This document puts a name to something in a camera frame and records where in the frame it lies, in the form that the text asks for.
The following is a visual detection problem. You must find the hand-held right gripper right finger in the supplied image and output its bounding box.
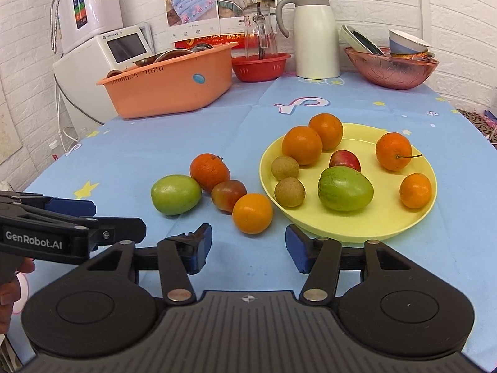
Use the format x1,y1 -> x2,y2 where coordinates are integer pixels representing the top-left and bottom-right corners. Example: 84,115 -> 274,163
285,224 -> 412,305

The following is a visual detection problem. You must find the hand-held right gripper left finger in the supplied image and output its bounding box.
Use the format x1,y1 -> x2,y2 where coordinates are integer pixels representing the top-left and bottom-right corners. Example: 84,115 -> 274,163
83,223 -> 213,304

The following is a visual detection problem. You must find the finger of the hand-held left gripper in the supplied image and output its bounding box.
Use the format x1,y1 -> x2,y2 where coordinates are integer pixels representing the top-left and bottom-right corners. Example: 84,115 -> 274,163
0,204 -> 147,249
0,191 -> 97,219

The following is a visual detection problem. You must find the yellow-orange mandarin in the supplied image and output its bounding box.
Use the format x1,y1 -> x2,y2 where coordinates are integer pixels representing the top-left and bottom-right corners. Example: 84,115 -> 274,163
232,193 -> 274,235

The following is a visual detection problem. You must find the brown longan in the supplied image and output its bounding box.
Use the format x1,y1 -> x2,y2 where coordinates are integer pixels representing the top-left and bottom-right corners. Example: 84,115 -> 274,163
271,155 -> 300,181
274,177 -> 306,208

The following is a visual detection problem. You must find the pointed green jujube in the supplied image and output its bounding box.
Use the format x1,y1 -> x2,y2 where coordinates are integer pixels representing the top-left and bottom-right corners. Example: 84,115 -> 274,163
318,165 -> 374,212

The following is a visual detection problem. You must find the yellow plastic plate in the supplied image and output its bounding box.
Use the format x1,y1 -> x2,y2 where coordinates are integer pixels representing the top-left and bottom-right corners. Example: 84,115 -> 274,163
259,122 -> 438,244

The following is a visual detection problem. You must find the red jujube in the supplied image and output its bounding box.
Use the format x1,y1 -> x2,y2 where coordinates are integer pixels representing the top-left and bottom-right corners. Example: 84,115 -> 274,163
329,150 -> 362,173

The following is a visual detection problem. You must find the large orange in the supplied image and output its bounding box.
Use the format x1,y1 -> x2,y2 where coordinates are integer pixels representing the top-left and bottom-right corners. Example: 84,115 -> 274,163
281,125 -> 324,166

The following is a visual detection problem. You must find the medium orange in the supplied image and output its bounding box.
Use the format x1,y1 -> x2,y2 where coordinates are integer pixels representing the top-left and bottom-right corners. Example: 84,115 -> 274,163
308,113 -> 344,150

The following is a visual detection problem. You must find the small yellowish orange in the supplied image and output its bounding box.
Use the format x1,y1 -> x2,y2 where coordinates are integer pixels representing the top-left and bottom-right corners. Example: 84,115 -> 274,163
399,173 -> 433,209

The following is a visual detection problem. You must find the orange with long stem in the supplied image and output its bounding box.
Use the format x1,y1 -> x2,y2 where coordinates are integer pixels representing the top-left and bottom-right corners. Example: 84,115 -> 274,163
375,132 -> 424,172

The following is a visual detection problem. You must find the person's left hand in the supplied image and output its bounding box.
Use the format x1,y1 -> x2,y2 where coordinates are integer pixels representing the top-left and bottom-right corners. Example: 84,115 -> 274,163
0,260 -> 36,335

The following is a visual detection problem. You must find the red-green jujube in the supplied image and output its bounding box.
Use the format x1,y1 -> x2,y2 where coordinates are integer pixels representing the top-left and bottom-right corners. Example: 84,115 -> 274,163
211,179 -> 248,214

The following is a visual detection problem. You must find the round green jujube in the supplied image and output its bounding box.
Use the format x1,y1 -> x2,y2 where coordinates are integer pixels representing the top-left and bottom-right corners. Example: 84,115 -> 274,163
151,174 -> 203,216

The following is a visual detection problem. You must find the blue printed tablecloth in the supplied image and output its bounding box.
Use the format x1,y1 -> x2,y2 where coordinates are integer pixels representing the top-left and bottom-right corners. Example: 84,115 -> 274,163
8,74 -> 497,366

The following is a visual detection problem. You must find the dark orange mandarin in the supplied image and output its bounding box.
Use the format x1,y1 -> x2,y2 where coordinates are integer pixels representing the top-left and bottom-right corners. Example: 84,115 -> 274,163
189,153 -> 231,194

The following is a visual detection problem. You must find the white appliance with screen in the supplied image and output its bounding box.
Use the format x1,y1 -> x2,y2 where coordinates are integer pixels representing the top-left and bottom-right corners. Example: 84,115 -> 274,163
52,23 -> 154,135

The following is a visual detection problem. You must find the orange plastic basin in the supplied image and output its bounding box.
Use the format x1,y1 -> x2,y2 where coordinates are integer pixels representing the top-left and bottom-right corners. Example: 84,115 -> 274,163
96,42 -> 239,120

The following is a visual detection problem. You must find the stainless steel bowl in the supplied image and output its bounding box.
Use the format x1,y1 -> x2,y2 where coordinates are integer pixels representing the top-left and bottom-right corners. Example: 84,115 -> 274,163
132,48 -> 195,67

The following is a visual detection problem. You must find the red plastic basket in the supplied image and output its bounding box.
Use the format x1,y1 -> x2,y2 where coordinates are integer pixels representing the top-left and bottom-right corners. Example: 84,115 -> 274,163
232,52 -> 291,83

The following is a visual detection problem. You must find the copper-coloured bowl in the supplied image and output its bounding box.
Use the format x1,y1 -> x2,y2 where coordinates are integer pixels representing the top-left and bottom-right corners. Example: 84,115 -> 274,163
344,46 -> 440,90

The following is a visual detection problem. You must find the white thermos carafe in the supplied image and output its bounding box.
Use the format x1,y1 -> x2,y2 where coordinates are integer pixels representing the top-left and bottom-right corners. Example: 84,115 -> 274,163
276,0 -> 341,79

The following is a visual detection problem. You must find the clear glass pitcher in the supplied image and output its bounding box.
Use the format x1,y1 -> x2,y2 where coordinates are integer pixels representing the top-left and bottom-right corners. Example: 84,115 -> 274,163
243,6 -> 279,60

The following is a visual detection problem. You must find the white and green dish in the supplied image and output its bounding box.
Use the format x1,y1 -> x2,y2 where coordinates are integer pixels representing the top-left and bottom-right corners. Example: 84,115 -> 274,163
340,25 -> 385,56

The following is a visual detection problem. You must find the patterned rim bowl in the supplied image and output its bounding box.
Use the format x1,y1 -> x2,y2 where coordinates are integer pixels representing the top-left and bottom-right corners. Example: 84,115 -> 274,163
390,51 -> 436,62

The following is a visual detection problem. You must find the pale blue bowl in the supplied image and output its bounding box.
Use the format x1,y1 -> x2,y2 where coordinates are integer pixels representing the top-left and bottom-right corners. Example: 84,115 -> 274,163
389,29 -> 431,54

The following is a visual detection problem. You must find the grey flexible hose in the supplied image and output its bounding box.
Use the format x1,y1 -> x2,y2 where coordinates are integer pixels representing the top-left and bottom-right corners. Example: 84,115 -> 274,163
50,0 -> 65,53

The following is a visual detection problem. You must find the white wall water purifier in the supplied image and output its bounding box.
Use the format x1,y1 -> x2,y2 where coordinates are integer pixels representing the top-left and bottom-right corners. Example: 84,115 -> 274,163
52,0 -> 124,56

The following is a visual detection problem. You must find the white wall conduit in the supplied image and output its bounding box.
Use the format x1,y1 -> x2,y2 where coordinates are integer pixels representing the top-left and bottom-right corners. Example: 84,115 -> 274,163
413,0 -> 431,47

